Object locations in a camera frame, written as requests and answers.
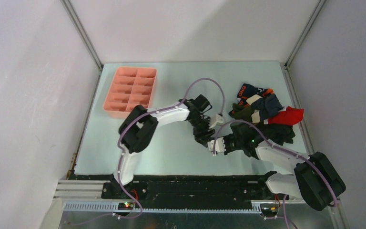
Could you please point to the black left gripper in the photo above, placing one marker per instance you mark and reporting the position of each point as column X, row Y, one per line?
column 202, row 135

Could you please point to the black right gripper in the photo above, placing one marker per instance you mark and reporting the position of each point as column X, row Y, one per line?
column 225, row 139

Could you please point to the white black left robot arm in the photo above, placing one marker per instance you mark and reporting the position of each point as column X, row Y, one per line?
column 137, row 130

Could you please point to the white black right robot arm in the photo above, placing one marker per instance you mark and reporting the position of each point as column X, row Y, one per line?
column 311, row 177

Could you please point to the olive green underwear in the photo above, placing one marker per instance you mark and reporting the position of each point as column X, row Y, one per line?
column 240, row 112

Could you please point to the pink compartment tray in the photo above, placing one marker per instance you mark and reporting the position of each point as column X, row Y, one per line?
column 131, row 86

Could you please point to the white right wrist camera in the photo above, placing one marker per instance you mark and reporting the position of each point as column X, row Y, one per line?
column 216, row 146

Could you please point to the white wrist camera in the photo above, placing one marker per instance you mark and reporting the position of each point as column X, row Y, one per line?
column 216, row 120
column 216, row 146

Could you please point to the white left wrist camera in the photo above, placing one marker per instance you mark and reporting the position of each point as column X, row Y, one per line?
column 216, row 120

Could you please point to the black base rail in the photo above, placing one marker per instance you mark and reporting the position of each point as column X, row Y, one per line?
column 193, row 192

